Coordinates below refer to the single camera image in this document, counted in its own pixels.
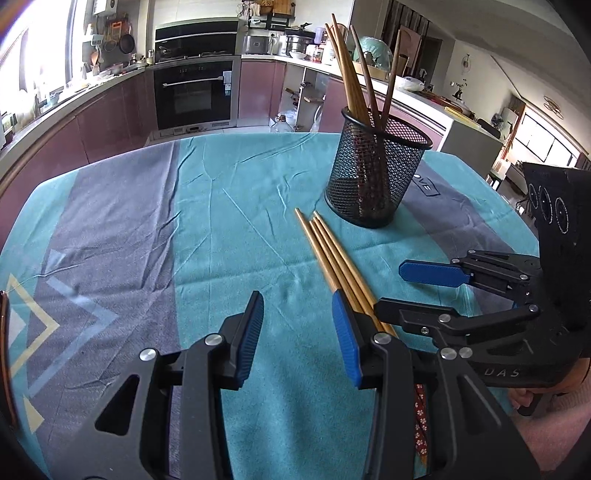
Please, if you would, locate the bamboo chopstick red end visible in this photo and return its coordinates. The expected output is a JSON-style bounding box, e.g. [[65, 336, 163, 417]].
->
[[329, 12, 372, 127], [314, 211, 398, 338], [310, 211, 429, 467], [324, 22, 366, 123], [337, 27, 373, 127], [294, 208, 361, 312], [351, 24, 380, 129]]

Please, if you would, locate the dark brown wooden chopstick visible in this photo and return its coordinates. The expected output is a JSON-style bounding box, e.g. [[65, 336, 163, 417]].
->
[[381, 27, 402, 131]]

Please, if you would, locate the pink sleeve forearm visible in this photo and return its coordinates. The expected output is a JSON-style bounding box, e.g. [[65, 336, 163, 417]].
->
[[514, 373, 590, 472]]

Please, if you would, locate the right hand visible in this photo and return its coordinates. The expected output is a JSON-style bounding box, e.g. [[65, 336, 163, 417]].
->
[[507, 358, 590, 410]]

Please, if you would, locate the teal grey tablecloth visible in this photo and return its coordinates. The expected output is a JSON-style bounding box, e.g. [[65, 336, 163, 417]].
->
[[1, 134, 538, 479]]

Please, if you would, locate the black mesh pen holder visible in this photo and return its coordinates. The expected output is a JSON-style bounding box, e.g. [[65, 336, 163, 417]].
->
[[325, 108, 433, 229]]

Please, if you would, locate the white plastic bag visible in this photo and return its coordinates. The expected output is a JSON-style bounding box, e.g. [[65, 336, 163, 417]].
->
[[394, 76, 425, 92]]

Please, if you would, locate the teal covered appliance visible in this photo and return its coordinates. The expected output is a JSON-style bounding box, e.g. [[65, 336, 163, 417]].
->
[[360, 36, 393, 71]]

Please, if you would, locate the black built-in oven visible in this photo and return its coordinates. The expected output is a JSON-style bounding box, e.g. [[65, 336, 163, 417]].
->
[[153, 61, 233, 130]]

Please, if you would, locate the pink lower cabinets left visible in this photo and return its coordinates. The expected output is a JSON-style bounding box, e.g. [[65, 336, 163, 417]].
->
[[1, 70, 157, 242]]

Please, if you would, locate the silver toaster box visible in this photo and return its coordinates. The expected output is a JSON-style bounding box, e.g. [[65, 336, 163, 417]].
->
[[242, 34, 271, 55]]

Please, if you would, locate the steel rice cooker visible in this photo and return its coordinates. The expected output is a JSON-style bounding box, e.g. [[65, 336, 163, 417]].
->
[[284, 29, 315, 57]]

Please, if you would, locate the black frying pan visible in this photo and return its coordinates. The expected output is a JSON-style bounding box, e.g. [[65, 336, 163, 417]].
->
[[118, 23, 135, 55]]

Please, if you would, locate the black wall rack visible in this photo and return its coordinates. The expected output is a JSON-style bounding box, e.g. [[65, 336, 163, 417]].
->
[[239, 0, 297, 30]]

